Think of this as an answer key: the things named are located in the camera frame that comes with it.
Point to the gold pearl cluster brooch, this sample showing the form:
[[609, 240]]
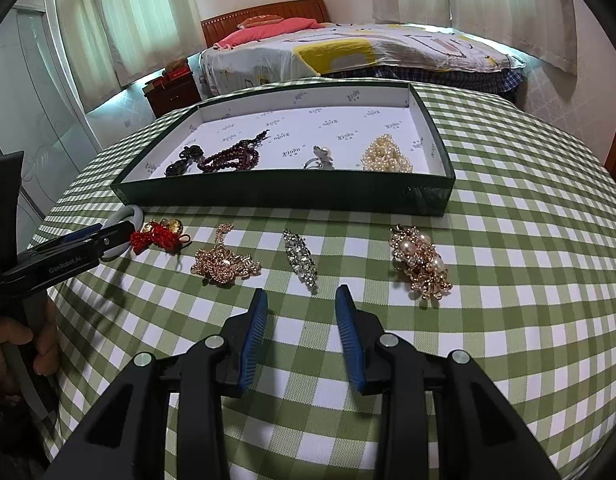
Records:
[[415, 256]]

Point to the green white checked tablecloth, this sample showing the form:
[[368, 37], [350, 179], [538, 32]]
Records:
[[529, 240]]

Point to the orange patterned pillow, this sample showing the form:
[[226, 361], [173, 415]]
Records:
[[260, 20]]

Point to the white jade bangle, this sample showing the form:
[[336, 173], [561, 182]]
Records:
[[131, 213]]

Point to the glass wardrobe door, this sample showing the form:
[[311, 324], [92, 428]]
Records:
[[36, 117]]

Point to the white curtain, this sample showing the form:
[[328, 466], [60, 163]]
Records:
[[544, 29], [109, 44]]

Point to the dark green jewelry tray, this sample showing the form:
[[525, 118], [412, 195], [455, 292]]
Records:
[[349, 145]]

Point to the bed with patterned quilt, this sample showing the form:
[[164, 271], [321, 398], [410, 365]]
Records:
[[390, 51]]

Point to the red box on nightstand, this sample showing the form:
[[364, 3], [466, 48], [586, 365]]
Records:
[[176, 69]]

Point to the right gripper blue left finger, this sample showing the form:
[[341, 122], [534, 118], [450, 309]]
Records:
[[243, 335]]

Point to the left white curtain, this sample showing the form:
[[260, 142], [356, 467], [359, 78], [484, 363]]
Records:
[[109, 44]]

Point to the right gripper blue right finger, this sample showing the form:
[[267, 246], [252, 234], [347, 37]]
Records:
[[359, 331]]

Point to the red knot gold charm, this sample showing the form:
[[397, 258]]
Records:
[[166, 234]]

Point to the person's left hand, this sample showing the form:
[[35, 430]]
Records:
[[46, 361]]

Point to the pink pillow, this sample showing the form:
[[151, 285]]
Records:
[[261, 32]]

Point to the right white curtain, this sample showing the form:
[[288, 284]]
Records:
[[544, 29]]

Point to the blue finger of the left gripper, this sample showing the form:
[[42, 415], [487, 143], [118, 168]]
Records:
[[76, 236], [114, 240]]

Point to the dark wooden nightstand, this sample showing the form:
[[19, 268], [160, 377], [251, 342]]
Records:
[[166, 96]]

